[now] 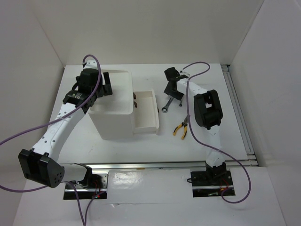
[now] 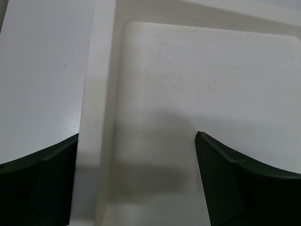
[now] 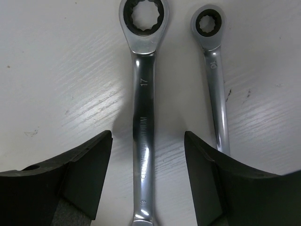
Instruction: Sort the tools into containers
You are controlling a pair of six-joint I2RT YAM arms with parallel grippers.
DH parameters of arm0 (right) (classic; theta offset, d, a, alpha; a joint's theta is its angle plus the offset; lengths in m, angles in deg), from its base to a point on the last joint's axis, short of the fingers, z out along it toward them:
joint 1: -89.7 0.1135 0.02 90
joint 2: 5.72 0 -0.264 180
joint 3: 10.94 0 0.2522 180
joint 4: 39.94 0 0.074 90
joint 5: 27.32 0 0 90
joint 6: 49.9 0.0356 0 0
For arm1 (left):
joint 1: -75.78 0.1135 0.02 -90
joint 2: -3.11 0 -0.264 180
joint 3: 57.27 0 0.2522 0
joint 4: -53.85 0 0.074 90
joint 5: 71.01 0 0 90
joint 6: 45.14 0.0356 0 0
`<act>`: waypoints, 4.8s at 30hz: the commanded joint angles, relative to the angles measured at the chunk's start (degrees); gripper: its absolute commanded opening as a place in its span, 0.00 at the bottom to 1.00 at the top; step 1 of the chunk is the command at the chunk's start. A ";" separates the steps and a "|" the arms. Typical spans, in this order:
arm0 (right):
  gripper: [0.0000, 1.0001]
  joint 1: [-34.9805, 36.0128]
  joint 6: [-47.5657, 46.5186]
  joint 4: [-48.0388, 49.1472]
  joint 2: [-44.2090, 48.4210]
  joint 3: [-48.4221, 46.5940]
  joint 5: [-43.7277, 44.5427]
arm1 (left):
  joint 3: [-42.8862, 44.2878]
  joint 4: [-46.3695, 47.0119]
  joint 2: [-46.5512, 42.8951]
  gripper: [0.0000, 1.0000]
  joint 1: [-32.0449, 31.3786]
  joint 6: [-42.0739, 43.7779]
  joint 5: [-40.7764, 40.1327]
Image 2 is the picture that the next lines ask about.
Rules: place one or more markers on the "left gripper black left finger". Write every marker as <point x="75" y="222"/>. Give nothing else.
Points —
<point x="36" y="190"/>

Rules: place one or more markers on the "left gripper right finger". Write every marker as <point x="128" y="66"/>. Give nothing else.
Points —
<point x="241" y="191"/>

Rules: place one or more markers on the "white drawer cabinet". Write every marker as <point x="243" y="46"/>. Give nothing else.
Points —
<point x="159" y="71"/>

